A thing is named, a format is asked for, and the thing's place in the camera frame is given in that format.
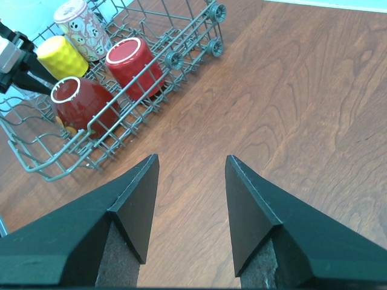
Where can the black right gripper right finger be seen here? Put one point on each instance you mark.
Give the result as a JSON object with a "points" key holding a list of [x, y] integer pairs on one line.
{"points": [[280, 241]]}

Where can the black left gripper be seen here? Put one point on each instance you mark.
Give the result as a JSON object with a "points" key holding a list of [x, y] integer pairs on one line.
{"points": [[31, 75]]}

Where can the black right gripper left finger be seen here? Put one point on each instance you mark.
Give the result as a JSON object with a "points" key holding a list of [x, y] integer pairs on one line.
{"points": [[98, 240]]}

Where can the red floral mug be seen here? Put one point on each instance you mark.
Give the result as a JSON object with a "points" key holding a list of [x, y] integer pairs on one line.
{"points": [[80, 103]]}

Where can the yellow cup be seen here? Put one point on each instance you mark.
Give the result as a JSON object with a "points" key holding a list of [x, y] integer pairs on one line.
{"points": [[60, 58]]}

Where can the clear glass cup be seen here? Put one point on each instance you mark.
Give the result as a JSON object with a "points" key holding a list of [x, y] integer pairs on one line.
{"points": [[34, 98]]}

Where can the pink ghost pattern cup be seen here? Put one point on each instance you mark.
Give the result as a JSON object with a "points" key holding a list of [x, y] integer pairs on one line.
{"points": [[83, 29]]}

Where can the plain red mug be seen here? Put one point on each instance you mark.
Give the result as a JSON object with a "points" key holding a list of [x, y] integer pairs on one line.
{"points": [[130, 61]]}

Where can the grey wire dish rack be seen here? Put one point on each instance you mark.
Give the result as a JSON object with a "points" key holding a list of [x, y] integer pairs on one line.
{"points": [[178, 43]]}

